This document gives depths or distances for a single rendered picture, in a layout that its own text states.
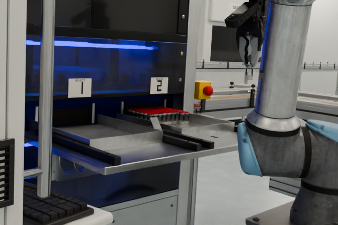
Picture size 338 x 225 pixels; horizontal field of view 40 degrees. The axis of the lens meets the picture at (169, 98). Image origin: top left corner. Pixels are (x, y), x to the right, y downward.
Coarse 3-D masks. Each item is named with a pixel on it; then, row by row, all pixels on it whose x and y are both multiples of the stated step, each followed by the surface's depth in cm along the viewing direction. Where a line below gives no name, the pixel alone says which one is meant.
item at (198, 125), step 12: (132, 120) 163; (144, 120) 159; (192, 120) 178; (204, 120) 173; (216, 120) 169; (180, 132) 146; (192, 132) 149; (204, 132) 153; (216, 132) 157; (228, 132) 162
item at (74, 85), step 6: (84, 78) 149; (90, 78) 151; (72, 84) 147; (78, 84) 148; (84, 84) 150; (90, 84) 151; (72, 90) 147; (78, 90) 148; (84, 90) 150; (90, 90) 151; (72, 96) 147; (78, 96) 149; (84, 96) 150; (90, 96) 152
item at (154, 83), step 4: (152, 80) 169; (156, 80) 171; (164, 80) 173; (152, 84) 169; (156, 84) 171; (164, 84) 174; (152, 88) 170; (156, 88) 171; (160, 88) 172; (164, 88) 174; (152, 92) 170; (156, 92) 171; (160, 92) 173; (164, 92) 174
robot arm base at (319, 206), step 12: (300, 192) 105; (312, 192) 101; (324, 192) 100; (336, 192) 99; (300, 204) 103; (312, 204) 101; (324, 204) 100; (336, 204) 99; (300, 216) 102; (312, 216) 100; (324, 216) 99; (336, 216) 100
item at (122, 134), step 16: (32, 128) 146; (64, 128) 152; (80, 128) 154; (96, 128) 155; (112, 128) 157; (128, 128) 152; (144, 128) 146; (96, 144) 124; (112, 144) 128; (128, 144) 131; (144, 144) 136
